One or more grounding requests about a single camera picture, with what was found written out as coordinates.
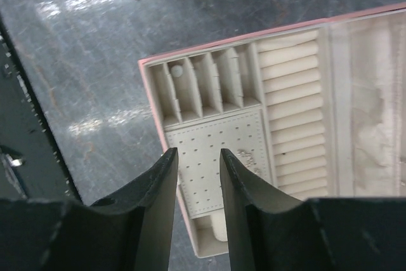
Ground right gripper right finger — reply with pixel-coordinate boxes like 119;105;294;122
219;149;405;270

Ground pink jewelry box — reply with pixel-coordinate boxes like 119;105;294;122
138;3;405;258

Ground silver stud earrings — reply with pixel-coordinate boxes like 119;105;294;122
237;149;261;176

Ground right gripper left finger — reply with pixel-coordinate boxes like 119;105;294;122
1;148;178;270

